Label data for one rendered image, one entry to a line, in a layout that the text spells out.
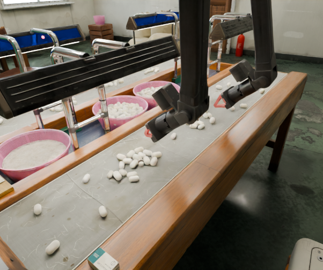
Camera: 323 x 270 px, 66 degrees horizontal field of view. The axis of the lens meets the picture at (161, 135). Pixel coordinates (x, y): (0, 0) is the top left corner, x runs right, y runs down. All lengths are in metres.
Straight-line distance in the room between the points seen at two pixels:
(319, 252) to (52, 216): 1.08
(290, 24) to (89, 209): 4.98
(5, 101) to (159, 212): 0.43
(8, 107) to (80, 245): 0.35
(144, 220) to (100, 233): 0.11
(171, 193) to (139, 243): 0.18
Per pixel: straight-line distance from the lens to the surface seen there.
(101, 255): 0.59
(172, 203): 0.69
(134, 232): 0.63
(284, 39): 5.39
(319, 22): 5.30
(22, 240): 0.74
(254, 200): 1.85
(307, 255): 1.31
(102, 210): 0.70
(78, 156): 0.91
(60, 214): 0.75
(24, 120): 1.31
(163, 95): 0.70
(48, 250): 0.67
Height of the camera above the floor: 1.27
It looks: 31 degrees down
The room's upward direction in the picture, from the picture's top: 1 degrees counter-clockwise
